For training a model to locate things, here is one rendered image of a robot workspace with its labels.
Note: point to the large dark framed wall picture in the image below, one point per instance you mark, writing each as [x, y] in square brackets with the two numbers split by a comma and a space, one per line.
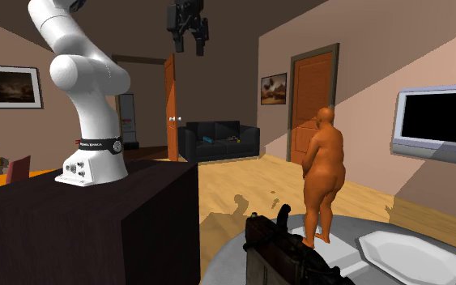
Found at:
[6, 87]

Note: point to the red chair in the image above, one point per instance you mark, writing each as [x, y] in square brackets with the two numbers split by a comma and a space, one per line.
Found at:
[19, 169]

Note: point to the white flat slab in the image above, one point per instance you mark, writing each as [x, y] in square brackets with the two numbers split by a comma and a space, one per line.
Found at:
[340, 252]

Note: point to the white refrigerator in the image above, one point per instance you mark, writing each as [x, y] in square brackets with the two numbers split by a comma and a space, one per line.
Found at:
[128, 118]

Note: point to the small brown framed wall picture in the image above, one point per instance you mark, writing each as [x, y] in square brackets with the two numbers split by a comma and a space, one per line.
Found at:
[274, 88]

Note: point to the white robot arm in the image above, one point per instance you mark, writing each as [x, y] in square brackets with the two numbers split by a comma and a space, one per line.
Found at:
[93, 114]

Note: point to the closed orange door grey frame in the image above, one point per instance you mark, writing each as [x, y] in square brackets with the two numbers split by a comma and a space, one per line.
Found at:
[310, 94]

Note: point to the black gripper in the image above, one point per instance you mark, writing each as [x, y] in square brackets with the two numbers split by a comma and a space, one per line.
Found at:
[184, 15]

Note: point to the grey framed wall television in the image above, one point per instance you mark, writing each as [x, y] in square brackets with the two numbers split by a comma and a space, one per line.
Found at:
[441, 118]

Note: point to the dark robot stand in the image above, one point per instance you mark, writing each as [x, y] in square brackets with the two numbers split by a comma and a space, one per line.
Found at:
[54, 229]

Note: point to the grey round table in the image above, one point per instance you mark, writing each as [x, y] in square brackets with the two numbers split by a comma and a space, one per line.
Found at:
[227, 264]

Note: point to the orange human figure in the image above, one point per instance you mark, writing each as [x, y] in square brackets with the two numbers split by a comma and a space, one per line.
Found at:
[324, 165]

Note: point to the dark brown toy rifle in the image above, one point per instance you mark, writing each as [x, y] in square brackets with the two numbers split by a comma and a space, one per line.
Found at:
[279, 248]

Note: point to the open orange door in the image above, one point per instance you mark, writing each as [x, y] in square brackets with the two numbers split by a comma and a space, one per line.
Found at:
[170, 102]

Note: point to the white octagonal dish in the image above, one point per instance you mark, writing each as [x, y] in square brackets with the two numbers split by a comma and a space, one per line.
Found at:
[409, 256]

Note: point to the black sofa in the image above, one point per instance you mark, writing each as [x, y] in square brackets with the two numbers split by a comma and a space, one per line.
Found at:
[219, 148]

